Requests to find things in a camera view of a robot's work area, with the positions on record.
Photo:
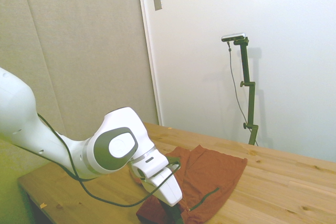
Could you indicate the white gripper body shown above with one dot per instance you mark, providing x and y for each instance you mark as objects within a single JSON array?
[{"x": 168, "y": 190}]

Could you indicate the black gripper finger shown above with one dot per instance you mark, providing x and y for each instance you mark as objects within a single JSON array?
[
  {"x": 169, "y": 213},
  {"x": 179, "y": 213}
]

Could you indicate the rust orange shorts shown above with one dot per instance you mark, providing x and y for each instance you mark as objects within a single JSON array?
[{"x": 210, "y": 171}]

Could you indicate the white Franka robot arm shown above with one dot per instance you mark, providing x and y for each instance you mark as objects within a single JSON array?
[{"x": 52, "y": 148}]

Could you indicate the small yellow tape piece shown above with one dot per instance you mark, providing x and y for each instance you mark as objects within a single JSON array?
[{"x": 43, "y": 204}]

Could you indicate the dark wrist camera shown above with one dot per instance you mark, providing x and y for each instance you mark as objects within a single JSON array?
[{"x": 173, "y": 160}]

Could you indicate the dark green camera stand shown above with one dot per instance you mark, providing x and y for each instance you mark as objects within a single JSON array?
[{"x": 250, "y": 103}]

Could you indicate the white door frame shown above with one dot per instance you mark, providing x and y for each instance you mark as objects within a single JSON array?
[{"x": 149, "y": 51}]

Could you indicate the silver exterior camera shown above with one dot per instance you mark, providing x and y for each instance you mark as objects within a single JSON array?
[{"x": 233, "y": 36}]

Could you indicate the grey wall plate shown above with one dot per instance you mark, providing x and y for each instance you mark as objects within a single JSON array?
[{"x": 157, "y": 1}]

